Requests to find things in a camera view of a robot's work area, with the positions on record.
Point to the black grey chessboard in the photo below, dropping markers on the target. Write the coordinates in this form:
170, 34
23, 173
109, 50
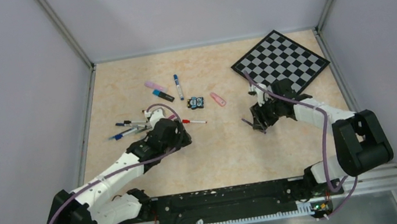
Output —
276, 57

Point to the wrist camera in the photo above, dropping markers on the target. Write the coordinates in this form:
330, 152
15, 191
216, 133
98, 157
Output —
154, 116
259, 91

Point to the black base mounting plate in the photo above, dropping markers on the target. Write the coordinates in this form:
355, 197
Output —
231, 203

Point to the red cap white marker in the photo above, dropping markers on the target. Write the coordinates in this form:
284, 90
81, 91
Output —
194, 121

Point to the blue cap pen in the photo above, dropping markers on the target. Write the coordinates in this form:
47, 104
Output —
123, 133

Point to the blue owl eraser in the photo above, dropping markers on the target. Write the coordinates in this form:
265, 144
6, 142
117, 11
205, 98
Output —
195, 103

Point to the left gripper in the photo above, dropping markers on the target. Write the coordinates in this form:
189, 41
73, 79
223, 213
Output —
182, 139

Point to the pink highlighter pen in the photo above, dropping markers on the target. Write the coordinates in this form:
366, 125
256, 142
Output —
221, 102

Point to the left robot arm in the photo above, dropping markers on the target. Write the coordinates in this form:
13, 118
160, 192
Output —
92, 204

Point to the black cap white marker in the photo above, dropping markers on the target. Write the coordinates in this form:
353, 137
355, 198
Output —
129, 122

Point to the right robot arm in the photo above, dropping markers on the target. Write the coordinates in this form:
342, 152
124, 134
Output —
352, 142

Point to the light pink highlighter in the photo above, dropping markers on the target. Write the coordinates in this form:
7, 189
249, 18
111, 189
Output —
155, 86

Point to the purple pen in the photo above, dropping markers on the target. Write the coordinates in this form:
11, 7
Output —
254, 127

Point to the blue cap whiteboard marker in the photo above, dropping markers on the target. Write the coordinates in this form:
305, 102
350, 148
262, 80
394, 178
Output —
178, 87

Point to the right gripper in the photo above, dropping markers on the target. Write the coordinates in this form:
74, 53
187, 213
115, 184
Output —
259, 117

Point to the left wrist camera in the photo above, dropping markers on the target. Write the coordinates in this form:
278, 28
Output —
154, 116

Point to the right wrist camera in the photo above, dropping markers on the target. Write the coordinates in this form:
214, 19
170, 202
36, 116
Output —
259, 91

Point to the blue black highlighter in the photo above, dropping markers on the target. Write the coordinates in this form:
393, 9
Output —
163, 95

